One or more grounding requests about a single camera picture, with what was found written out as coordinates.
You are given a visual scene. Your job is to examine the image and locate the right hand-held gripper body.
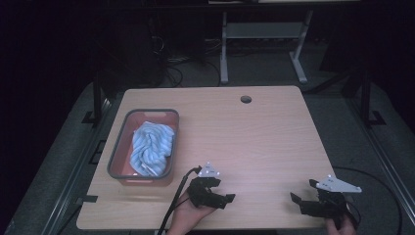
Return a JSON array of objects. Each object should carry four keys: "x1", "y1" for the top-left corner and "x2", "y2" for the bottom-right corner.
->
[{"x1": 300, "y1": 173, "x2": 363, "y2": 218}]

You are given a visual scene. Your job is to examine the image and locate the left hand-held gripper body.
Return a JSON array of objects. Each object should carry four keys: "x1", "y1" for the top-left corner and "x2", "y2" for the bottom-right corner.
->
[{"x1": 186, "y1": 162, "x2": 227, "y2": 211}]

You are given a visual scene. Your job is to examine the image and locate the light blue striped towel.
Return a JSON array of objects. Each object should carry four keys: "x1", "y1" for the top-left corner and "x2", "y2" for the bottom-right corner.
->
[{"x1": 129, "y1": 120, "x2": 176, "y2": 178}]

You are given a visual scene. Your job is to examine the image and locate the red basket with grey rim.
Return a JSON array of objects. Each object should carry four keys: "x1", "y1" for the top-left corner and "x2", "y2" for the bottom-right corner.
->
[{"x1": 106, "y1": 108, "x2": 181, "y2": 188}]

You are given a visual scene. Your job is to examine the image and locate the person's left hand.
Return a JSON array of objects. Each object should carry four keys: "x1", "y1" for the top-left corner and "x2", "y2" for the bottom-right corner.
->
[{"x1": 165, "y1": 190, "x2": 217, "y2": 235}]

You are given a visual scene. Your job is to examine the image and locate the person's right hand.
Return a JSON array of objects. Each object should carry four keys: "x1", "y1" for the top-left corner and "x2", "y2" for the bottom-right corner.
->
[{"x1": 324, "y1": 213, "x2": 359, "y2": 235}]

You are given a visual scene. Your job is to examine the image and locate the grey metal stand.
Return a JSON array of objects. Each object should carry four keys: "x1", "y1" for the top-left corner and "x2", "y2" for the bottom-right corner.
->
[{"x1": 219, "y1": 9, "x2": 315, "y2": 86}]

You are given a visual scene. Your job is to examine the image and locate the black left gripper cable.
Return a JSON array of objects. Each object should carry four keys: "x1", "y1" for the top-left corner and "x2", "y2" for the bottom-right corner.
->
[{"x1": 157, "y1": 164, "x2": 204, "y2": 235}]

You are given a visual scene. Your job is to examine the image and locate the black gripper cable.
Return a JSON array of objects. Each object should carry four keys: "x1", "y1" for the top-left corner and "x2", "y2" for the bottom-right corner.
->
[
  {"x1": 332, "y1": 164, "x2": 404, "y2": 235},
  {"x1": 157, "y1": 164, "x2": 204, "y2": 235}
]

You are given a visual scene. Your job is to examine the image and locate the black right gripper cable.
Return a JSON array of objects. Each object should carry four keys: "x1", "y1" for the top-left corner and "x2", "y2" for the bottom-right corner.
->
[{"x1": 332, "y1": 164, "x2": 404, "y2": 235}]

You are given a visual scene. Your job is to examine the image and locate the aluminium frame rail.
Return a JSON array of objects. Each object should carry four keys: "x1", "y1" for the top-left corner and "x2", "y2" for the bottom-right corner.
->
[
  {"x1": 40, "y1": 96, "x2": 114, "y2": 235},
  {"x1": 346, "y1": 96, "x2": 415, "y2": 226}
]

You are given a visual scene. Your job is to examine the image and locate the black metal post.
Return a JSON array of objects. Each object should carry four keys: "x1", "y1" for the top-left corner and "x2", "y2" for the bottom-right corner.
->
[
  {"x1": 358, "y1": 69, "x2": 388, "y2": 127},
  {"x1": 80, "y1": 70, "x2": 104, "y2": 125}
]

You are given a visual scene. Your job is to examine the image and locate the black table edge bracket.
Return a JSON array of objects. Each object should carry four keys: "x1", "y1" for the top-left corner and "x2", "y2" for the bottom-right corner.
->
[{"x1": 75, "y1": 194, "x2": 99, "y2": 205}]

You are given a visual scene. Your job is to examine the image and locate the tangle of black floor cables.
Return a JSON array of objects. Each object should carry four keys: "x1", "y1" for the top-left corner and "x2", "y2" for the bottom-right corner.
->
[{"x1": 148, "y1": 35, "x2": 223, "y2": 88}]

